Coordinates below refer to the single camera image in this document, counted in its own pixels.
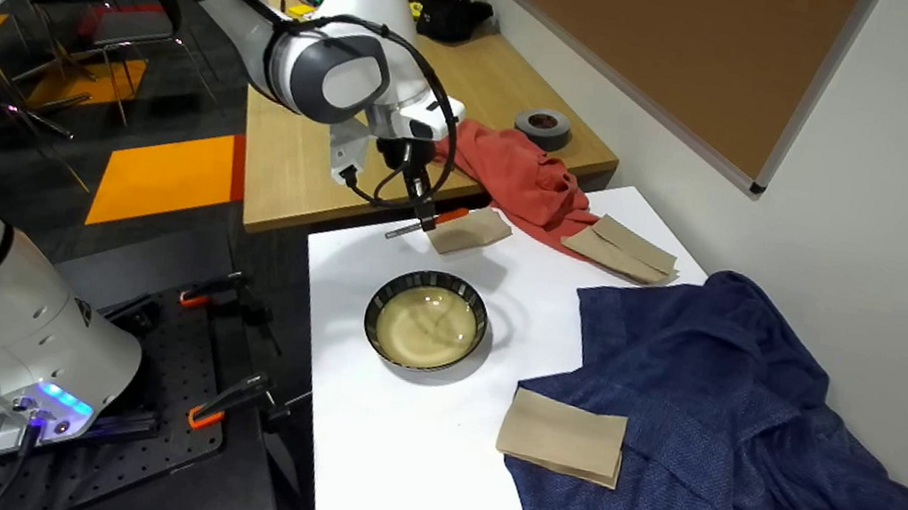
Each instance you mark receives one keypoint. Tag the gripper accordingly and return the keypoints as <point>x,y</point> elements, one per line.
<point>395,152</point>

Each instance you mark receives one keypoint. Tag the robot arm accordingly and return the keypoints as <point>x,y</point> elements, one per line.
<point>4,314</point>

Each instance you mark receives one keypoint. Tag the orange and silver pen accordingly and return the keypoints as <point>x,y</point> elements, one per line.
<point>451,217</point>

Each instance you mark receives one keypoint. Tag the dark bowl with cream inside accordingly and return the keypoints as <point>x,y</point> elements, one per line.
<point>425,325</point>

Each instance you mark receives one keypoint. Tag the folded tan napkin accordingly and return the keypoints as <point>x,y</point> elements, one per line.
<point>471,232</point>
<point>562,438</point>
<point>621,249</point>

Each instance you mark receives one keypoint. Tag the red-orange cloth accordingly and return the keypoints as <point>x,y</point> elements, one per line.
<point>524,180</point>

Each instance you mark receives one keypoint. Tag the black gloves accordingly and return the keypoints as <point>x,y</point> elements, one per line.
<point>449,16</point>

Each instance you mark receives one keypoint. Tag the roll of grey tape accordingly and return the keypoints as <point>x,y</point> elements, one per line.
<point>543,127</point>

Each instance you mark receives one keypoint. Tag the black and orange clamp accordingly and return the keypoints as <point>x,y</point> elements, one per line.
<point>234,402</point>
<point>219,292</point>

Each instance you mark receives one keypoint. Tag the chair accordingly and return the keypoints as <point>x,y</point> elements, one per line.
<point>124,26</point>

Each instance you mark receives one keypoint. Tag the cork board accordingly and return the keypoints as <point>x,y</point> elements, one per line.
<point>674,45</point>

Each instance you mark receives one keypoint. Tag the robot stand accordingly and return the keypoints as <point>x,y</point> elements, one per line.
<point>163,392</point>

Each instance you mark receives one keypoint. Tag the dark blue cloth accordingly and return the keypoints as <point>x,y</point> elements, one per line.
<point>708,419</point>

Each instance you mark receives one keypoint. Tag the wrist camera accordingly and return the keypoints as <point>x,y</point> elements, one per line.
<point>346,151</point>

